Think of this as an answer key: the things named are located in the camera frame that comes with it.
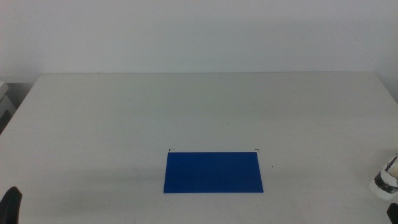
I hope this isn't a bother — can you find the blue rectangular mat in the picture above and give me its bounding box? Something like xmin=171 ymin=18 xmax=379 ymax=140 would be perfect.
xmin=163 ymin=151 xmax=264 ymax=194

